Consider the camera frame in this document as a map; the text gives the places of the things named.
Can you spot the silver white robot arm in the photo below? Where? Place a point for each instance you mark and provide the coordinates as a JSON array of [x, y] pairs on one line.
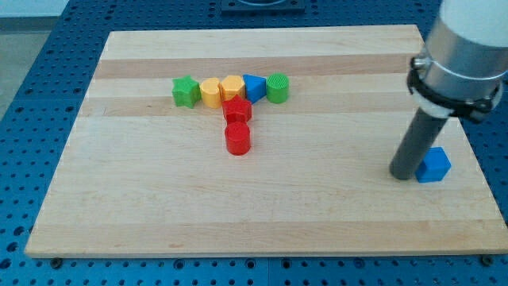
[[459, 71]]

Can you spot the red star block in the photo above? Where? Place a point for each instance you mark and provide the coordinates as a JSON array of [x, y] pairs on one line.
[[237, 109]]

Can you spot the green star block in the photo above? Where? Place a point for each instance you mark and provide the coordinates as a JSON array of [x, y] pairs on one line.
[[186, 91]]

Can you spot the red cylinder block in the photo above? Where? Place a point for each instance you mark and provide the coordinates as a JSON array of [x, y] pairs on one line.
[[237, 136]]

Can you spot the blue triangle block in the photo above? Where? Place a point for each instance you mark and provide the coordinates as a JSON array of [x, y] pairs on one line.
[[255, 87]]

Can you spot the orange hexagon block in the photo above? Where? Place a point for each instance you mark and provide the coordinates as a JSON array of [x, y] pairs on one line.
[[231, 86]]

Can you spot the green cylinder block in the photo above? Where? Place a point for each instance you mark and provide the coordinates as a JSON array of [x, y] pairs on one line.
[[277, 88]]

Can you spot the yellow heart block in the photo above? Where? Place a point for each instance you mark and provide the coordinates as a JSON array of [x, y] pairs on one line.
[[211, 92]]

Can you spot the light wooden board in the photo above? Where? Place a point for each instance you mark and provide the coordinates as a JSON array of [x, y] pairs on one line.
[[141, 177]]

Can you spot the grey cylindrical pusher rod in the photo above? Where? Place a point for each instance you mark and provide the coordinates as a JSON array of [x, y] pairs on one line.
[[418, 139]]

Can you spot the blue cube block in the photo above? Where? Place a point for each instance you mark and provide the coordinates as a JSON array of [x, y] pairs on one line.
[[434, 167]]

